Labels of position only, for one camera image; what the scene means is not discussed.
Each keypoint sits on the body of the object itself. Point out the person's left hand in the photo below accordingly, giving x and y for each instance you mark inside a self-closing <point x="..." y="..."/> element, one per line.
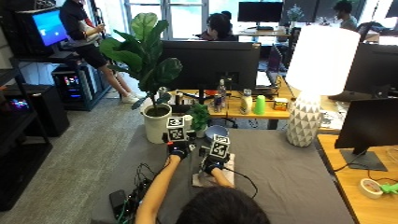
<point x="179" y="150"/>

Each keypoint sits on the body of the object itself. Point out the person's right hand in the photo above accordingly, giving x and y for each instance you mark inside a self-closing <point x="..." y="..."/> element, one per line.
<point x="213" y="164"/>

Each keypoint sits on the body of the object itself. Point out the white marker cube on right glove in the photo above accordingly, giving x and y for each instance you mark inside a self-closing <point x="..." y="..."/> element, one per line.
<point x="220" y="146"/>

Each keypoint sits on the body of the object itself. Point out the white marker cube on glove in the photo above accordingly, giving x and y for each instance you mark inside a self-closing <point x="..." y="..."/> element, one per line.
<point x="220" y="146"/>
<point x="176" y="128"/>

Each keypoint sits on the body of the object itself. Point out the white cloth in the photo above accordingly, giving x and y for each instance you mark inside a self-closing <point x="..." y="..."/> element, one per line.
<point x="198" y="179"/>

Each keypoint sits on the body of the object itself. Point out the white marker cube on left glove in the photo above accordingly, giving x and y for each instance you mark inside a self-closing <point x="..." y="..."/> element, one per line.
<point x="176" y="128"/>

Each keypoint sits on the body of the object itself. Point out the white plant pot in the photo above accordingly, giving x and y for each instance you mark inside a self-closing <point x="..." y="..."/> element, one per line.
<point x="156" y="124"/>

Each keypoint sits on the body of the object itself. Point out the blue bowl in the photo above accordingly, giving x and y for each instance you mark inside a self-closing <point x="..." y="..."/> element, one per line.
<point x="216" y="131"/>

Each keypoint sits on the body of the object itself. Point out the small green plant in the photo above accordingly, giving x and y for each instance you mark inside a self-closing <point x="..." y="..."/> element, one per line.
<point x="198" y="116"/>

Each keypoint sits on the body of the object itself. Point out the gray table cloth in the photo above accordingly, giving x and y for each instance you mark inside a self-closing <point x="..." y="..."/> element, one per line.
<point x="265" y="174"/>

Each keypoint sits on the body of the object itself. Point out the the person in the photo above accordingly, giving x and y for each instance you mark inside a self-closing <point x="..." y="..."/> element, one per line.
<point x="222" y="206"/>

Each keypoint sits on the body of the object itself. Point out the dark can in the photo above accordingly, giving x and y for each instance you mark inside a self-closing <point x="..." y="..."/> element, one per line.
<point x="217" y="103"/>

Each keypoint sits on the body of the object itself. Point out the wooden desk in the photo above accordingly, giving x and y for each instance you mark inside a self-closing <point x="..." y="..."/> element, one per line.
<point x="249" y="107"/>
<point x="365" y="193"/>

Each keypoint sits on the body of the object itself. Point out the clear water bottle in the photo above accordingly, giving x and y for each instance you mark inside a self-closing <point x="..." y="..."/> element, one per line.
<point x="221" y="90"/>

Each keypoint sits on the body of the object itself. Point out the black phone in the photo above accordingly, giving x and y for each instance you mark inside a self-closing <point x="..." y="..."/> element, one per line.
<point x="117" y="202"/>

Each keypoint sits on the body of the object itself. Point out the yellow box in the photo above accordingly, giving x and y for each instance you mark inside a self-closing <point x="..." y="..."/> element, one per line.
<point x="280" y="104"/>

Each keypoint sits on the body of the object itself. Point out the white geometric lamp base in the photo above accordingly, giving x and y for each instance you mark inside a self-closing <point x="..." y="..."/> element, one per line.
<point x="304" y="119"/>

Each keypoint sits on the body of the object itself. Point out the black computer monitor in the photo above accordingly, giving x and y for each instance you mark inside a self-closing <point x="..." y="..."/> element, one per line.
<point x="209" y="63"/>

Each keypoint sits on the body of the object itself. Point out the large green leafy plant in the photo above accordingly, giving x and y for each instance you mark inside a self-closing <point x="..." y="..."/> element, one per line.
<point x="143" y="54"/>

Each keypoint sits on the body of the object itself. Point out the black computer tower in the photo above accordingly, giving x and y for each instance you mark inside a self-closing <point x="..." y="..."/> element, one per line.
<point x="75" y="85"/>

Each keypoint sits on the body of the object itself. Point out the roll of tape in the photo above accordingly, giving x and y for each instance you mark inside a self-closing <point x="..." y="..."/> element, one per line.
<point x="370" y="188"/>

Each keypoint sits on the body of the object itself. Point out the black shelf rack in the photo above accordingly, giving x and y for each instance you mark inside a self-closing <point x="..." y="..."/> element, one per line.
<point x="19" y="146"/>

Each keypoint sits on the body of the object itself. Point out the black monitor with stand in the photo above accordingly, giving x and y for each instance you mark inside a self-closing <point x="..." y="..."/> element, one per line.
<point x="369" y="127"/>

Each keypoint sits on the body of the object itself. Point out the white table lamp shade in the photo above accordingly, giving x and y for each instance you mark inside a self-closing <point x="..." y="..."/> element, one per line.
<point x="322" y="59"/>

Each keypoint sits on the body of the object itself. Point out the blue lit monitor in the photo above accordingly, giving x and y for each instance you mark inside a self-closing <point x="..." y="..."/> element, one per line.
<point x="48" y="27"/>

